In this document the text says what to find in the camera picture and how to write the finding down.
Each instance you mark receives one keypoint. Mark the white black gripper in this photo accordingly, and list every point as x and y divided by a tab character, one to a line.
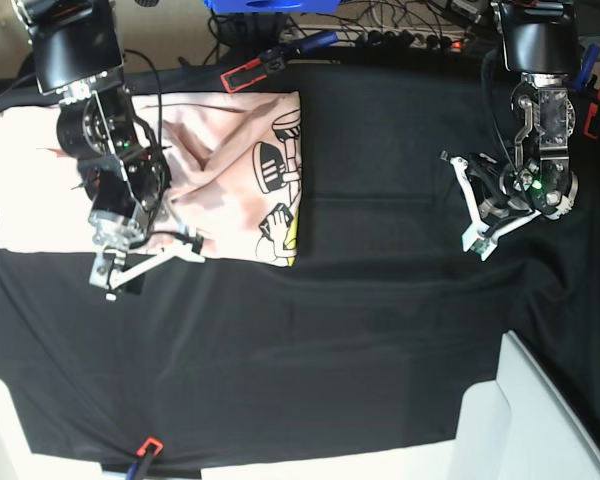
495	206

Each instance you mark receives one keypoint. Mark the metal black gripper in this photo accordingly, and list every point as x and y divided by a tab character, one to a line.
119	272

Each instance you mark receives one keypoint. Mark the pink T-shirt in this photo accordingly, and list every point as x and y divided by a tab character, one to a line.
236	167

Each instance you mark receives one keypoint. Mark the red object at right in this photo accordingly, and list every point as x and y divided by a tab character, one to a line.
591	128

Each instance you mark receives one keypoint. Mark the black table cloth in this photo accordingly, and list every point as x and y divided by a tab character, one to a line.
367	344

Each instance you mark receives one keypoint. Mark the orange black clamp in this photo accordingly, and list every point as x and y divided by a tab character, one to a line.
274	60

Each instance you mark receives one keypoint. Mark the blue box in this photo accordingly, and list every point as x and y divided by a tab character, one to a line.
272	6

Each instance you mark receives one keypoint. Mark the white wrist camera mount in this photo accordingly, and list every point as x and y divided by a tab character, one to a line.
474	241

